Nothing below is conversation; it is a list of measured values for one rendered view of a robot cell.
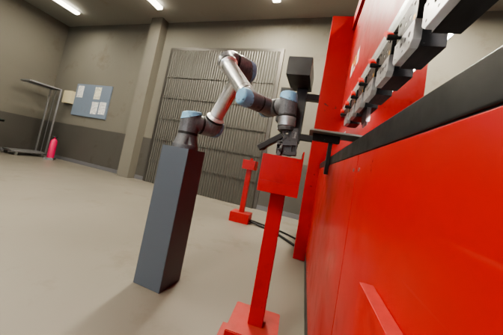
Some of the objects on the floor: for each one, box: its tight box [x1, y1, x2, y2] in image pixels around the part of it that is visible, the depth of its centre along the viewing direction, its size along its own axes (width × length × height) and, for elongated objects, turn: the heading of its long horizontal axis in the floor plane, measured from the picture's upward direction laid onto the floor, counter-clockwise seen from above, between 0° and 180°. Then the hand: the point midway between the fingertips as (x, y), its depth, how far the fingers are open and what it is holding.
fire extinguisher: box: [43, 136, 58, 160], centre depth 537 cm, size 24×25×55 cm
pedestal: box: [229, 159, 258, 225], centre depth 303 cm, size 20×25×83 cm
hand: (276, 174), depth 95 cm, fingers closed
